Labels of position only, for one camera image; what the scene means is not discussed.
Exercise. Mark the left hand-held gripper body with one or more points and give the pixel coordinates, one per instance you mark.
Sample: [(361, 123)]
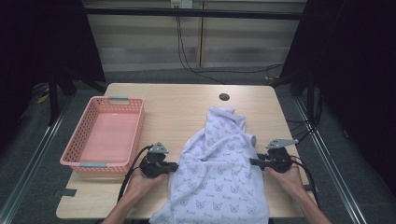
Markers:
[(152, 166)]

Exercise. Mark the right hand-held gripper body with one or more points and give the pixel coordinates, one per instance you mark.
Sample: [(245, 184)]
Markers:
[(278, 161)]

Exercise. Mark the white printed towel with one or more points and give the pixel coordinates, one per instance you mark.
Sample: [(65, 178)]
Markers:
[(214, 174)]

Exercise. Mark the pink plastic basket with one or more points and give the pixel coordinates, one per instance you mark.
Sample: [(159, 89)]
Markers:
[(102, 133)]

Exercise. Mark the person's left hand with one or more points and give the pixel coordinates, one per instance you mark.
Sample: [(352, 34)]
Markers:
[(141, 186)]

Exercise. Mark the person's right hand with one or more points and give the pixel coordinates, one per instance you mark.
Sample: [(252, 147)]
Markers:
[(289, 182)]

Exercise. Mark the black round table grommet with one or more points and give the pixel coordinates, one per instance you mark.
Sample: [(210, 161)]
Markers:
[(224, 96)]

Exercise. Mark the black metal stand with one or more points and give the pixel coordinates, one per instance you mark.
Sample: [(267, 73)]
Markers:
[(53, 99), (310, 96)]

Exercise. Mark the black tape strip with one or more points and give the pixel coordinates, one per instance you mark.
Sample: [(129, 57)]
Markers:
[(67, 192)]

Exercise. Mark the black curtain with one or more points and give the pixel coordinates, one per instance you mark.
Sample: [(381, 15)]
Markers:
[(37, 46), (358, 77)]

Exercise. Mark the yellow floor object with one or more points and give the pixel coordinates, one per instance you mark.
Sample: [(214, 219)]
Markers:
[(42, 99)]

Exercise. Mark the metal floor rail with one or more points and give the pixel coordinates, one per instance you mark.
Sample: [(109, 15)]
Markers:
[(31, 165), (330, 168)]

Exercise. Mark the black horizontal frame bar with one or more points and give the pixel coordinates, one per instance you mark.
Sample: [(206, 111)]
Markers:
[(193, 13)]

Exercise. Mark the white wall power outlet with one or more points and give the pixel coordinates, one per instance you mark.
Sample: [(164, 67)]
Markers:
[(182, 3)]

